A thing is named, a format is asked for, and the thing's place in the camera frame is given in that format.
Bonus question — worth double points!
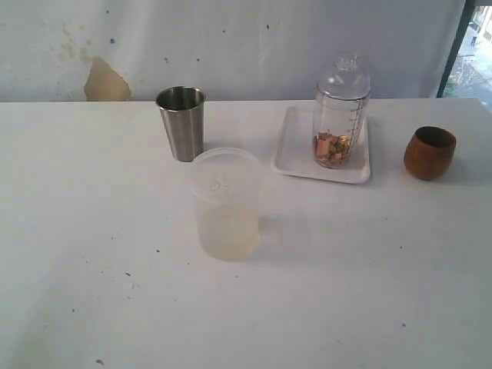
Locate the translucent plastic container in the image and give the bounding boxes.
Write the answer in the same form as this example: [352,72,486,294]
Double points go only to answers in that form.
[189,148,263,261]

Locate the fruit pieces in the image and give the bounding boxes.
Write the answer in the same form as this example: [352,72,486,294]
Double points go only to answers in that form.
[313,131,352,168]

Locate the stainless steel cup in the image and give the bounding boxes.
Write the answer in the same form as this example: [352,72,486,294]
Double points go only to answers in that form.
[155,86,206,162]

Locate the clear graduated shaker cup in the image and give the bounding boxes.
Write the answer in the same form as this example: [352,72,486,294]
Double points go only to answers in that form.
[312,92,369,166]

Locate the clear shaker lid dome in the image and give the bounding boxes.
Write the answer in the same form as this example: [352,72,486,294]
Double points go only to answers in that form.
[317,53,371,101]

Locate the brown wooden cup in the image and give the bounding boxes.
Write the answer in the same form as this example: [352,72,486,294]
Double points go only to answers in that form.
[404,126,457,181]

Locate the white rectangular tray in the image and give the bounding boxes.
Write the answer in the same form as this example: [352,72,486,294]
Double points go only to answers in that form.
[271,105,371,185]

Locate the window frame dark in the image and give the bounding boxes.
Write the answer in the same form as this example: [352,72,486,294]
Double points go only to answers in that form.
[436,0,476,98]

